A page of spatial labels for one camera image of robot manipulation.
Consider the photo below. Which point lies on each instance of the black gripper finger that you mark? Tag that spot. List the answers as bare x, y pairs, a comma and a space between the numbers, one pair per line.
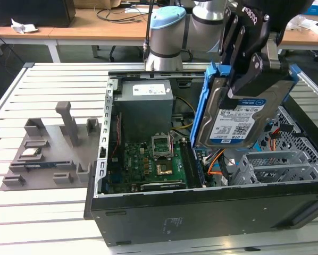
225, 32
250, 66

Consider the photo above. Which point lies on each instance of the hard disk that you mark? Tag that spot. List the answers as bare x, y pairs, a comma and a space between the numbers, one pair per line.
236, 127

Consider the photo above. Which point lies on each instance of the perforated metal disk bay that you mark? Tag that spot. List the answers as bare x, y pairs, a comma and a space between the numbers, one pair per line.
300, 154

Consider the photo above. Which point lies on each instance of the clear plastic bag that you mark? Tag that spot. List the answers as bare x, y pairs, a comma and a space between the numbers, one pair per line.
298, 23

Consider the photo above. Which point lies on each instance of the locking lever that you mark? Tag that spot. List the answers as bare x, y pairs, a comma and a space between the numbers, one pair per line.
170, 143

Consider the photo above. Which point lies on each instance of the grey power supply unit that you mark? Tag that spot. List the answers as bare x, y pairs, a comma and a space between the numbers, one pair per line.
143, 111

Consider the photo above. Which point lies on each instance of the blue RAM stick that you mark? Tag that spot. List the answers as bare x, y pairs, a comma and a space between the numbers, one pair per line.
39, 165
198, 170

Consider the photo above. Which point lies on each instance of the black RAM slot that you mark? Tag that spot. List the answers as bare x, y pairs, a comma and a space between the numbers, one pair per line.
187, 164

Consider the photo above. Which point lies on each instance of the green motherboard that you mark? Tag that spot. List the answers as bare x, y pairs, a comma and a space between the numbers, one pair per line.
140, 162

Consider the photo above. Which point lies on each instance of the wooden desk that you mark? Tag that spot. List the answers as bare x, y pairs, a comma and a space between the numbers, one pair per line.
76, 29
4, 35

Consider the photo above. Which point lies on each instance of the black graphics card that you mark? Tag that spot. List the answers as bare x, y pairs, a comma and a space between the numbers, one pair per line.
161, 186

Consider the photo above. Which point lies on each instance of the black PC case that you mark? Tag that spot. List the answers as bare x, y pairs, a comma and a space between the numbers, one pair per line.
201, 220

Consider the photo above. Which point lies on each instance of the large black box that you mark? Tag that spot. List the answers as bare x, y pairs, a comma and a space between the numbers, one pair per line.
31, 12

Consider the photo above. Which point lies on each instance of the crumpled white paper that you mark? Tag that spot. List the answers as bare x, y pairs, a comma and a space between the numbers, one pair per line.
23, 26

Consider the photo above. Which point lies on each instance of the grey parts rack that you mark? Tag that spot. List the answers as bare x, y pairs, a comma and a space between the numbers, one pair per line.
55, 143

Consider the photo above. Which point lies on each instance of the silver CPU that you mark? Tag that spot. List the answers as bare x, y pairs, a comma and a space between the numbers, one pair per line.
30, 152

